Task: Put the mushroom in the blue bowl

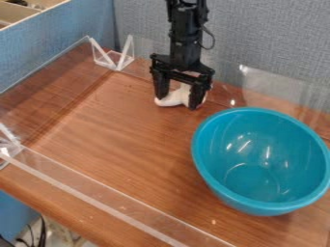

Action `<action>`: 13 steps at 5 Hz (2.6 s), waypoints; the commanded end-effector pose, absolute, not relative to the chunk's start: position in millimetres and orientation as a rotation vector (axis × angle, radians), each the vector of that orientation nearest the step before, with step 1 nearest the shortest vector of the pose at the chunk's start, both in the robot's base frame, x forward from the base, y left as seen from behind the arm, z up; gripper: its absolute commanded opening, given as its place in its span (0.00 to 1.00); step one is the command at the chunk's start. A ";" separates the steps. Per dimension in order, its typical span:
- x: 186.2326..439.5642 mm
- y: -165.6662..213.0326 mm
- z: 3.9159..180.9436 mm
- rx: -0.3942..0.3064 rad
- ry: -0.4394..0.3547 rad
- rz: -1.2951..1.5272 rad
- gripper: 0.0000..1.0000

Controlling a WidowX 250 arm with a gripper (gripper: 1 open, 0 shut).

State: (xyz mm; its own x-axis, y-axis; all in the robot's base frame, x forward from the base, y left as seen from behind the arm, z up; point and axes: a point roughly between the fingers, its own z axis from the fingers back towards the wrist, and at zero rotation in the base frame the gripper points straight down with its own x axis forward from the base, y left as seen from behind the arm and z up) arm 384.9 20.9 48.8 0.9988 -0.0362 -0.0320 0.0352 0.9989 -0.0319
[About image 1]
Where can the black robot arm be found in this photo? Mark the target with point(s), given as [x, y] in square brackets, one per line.
[187, 17]

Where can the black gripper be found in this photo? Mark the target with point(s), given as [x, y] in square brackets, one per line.
[197, 76]

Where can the clear acrylic front barrier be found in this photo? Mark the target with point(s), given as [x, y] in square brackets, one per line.
[165, 227]

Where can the clear acrylic back barrier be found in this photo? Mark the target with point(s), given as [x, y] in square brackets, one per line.
[237, 74]

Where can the wooden shelf box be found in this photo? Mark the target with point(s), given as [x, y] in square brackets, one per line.
[15, 11]

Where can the clear acrylic barrier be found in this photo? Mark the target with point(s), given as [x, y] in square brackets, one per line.
[165, 227]
[237, 74]

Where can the white and brown mushroom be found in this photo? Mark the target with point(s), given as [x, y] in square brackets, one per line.
[177, 97]

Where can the clear acrylic corner bracket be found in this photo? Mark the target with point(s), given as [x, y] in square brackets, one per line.
[113, 59]

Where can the blue plastic bowl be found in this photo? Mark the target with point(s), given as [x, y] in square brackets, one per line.
[264, 162]

